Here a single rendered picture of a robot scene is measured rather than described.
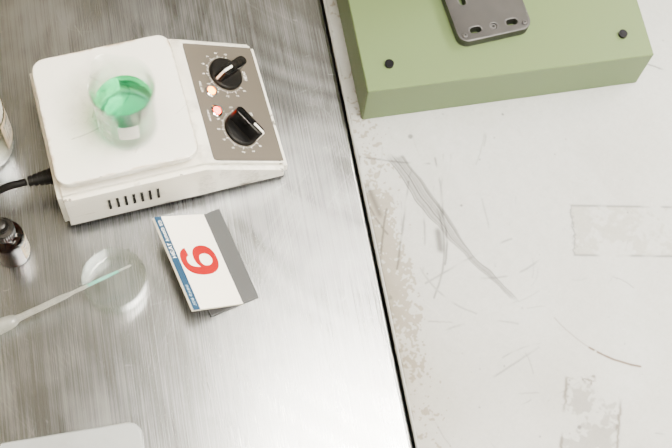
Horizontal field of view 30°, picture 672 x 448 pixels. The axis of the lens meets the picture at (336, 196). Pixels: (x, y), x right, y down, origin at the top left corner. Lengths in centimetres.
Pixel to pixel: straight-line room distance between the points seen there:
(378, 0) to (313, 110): 12
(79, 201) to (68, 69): 11
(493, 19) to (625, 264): 25
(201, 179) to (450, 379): 27
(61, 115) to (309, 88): 24
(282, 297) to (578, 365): 26
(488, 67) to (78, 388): 46
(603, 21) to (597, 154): 12
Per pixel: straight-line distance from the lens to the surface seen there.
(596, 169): 119
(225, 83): 112
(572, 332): 112
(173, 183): 108
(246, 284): 110
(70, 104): 108
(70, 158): 106
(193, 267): 107
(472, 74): 114
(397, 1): 116
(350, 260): 111
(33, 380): 109
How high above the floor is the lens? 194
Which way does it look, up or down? 67 degrees down
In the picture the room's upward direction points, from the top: 11 degrees clockwise
